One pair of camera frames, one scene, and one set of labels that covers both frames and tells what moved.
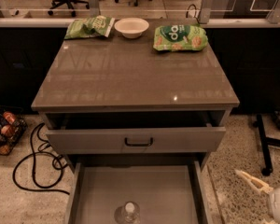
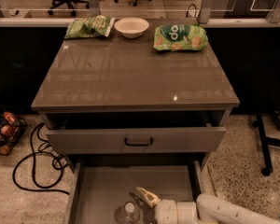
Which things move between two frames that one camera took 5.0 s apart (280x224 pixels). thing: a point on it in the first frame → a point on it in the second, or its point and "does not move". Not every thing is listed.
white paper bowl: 131,27 does not move
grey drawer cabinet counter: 116,105 does not move
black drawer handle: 140,144 does not move
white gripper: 279,203 → 165,211
